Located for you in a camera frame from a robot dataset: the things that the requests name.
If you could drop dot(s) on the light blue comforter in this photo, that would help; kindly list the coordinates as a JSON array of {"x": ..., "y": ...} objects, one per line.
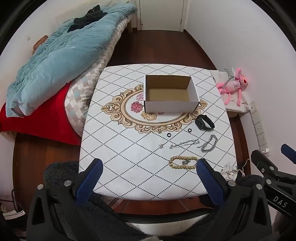
[{"x": 64, "y": 60}]

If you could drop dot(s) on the red blanket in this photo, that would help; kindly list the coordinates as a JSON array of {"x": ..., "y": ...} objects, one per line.
[{"x": 48, "y": 120}]

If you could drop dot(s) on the checkered quilt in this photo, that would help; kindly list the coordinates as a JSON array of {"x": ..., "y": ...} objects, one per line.
[{"x": 81, "y": 97}]

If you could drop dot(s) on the white power strip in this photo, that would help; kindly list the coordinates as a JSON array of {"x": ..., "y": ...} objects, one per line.
[{"x": 13, "y": 212}]

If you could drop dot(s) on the wooden bed frame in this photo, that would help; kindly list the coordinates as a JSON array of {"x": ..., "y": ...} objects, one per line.
[{"x": 130, "y": 26}]

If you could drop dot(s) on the black cloth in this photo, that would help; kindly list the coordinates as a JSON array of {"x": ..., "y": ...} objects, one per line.
[{"x": 89, "y": 17}]

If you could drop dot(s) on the dark fleece pants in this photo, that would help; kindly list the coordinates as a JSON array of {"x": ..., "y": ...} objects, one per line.
[{"x": 111, "y": 213}]

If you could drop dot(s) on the white door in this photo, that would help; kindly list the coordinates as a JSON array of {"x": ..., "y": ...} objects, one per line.
[{"x": 161, "y": 14}]

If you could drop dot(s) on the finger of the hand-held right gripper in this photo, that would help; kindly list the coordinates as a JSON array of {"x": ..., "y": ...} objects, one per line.
[
  {"x": 264, "y": 162},
  {"x": 289, "y": 154}
]

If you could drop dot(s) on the pink plush toy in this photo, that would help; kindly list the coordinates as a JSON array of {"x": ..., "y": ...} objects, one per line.
[{"x": 232, "y": 86}]

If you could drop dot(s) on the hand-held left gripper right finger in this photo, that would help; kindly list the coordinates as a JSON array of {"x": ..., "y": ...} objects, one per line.
[{"x": 209, "y": 183}]

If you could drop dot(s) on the cardboard box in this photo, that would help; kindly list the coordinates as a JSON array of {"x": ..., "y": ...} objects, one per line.
[{"x": 171, "y": 105}]

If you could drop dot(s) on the black smartwatch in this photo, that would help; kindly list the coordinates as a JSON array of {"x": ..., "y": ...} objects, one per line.
[{"x": 200, "y": 122}]

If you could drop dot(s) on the white wall socket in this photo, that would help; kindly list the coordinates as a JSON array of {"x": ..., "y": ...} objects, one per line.
[
  {"x": 253, "y": 107},
  {"x": 262, "y": 139},
  {"x": 259, "y": 128}
]

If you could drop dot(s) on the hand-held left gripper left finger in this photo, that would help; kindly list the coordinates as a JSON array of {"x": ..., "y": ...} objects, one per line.
[{"x": 89, "y": 183}]

